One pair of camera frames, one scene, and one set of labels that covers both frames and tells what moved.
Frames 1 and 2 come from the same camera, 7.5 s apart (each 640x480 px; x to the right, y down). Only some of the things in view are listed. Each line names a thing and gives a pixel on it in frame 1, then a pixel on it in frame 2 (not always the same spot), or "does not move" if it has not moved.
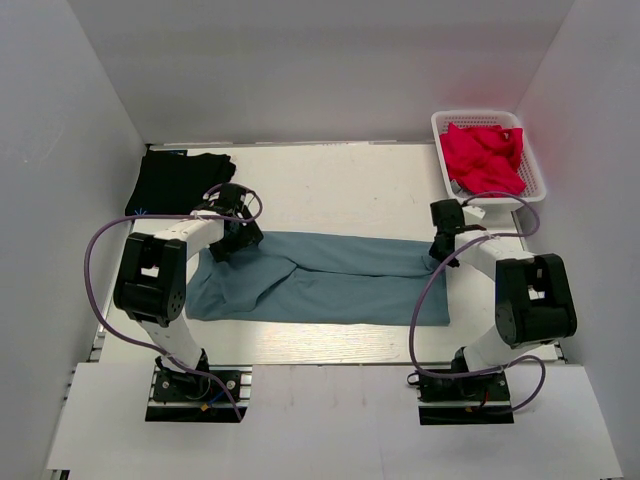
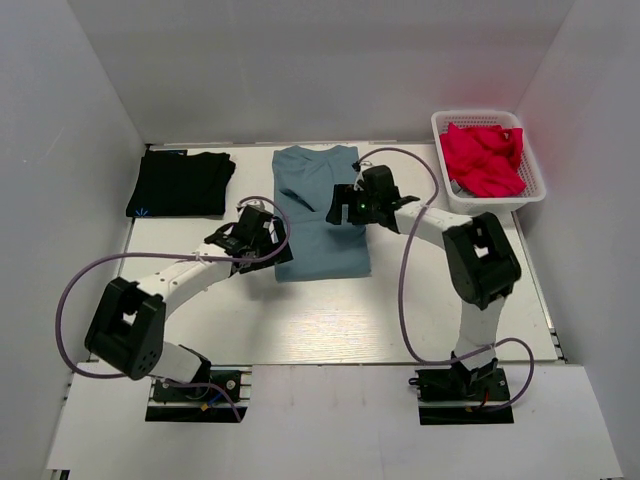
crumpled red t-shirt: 484,160 does not move
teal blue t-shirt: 321,277 to 322,251
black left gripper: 249,235 to 282,257
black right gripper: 435,252 to 344,195
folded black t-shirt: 170,182 does not move
